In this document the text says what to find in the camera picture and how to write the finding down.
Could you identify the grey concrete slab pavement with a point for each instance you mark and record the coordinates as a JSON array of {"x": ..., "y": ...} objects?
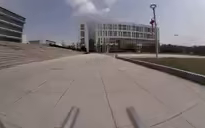
[{"x": 100, "y": 86}]

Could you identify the white multi-storey building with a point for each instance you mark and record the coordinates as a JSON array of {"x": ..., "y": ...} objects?
[{"x": 123, "y": 33}]

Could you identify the tall lamp pole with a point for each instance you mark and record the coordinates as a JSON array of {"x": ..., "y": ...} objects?
[{"x": 155, "y": 40}]

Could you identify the robot's own part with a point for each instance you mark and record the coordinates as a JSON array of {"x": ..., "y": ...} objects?
[
  {"x": 71, "y": 118},
  {"x": 134, "y": 117}
]

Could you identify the low building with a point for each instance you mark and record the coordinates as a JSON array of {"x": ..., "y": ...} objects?
[{"x": 40, "y": 42}]

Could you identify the wide stone steps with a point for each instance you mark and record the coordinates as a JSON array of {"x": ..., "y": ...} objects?
[{"x": 16, "y": 55}]

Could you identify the row of trees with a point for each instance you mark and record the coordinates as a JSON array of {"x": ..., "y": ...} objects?
[{"x": 190, "y": 50}]

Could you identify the grass area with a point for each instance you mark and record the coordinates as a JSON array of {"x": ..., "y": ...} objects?
[{"x": 196, "y": 65}]

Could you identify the dark striped building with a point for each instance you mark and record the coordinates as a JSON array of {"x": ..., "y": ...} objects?
[{"x": 5, "y": 25}]

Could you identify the low concrete kerb wall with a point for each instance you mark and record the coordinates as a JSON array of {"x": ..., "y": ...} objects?
[{"x": 176, "y": 71}]

